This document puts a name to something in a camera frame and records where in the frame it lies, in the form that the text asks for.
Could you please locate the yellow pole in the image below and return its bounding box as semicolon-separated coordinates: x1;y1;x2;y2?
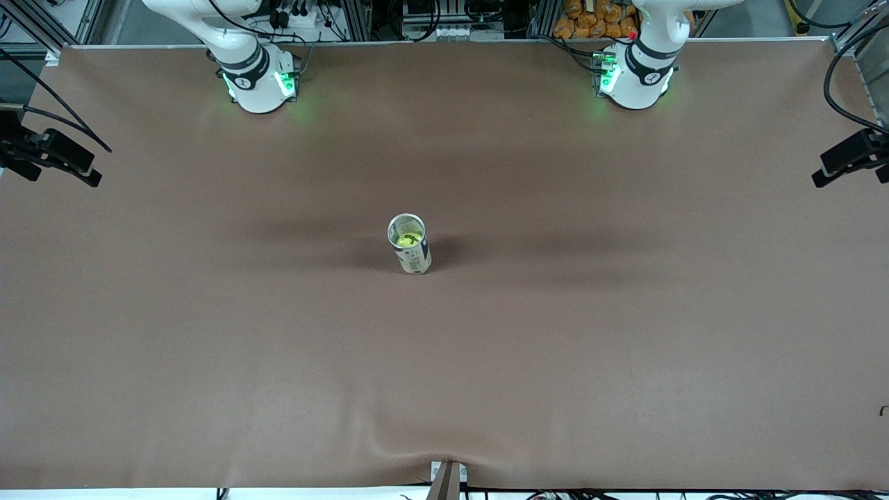
783;0;812;35

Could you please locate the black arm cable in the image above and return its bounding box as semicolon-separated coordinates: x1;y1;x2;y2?
0;47;114;154
823;0;889;134

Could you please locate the white power strip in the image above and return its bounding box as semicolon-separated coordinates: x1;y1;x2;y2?
267;3;327;30

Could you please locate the Wilson tennis ball can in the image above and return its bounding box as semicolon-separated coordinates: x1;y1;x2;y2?
387;212;433;276

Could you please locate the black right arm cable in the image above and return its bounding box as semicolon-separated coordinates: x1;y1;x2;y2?
0;47;114;154

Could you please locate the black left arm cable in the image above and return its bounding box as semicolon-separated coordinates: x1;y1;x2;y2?
823;0;889;134

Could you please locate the black base cable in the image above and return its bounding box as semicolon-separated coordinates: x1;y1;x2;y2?
542;33;599;70

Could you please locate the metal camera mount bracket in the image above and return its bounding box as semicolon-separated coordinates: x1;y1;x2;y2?
429;460;469;500

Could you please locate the aluminium frame post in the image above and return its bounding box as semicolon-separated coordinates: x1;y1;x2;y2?
830;0;889;129
0;0;105;67

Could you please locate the brown table mat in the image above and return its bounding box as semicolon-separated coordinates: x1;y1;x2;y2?
0;38;889;491

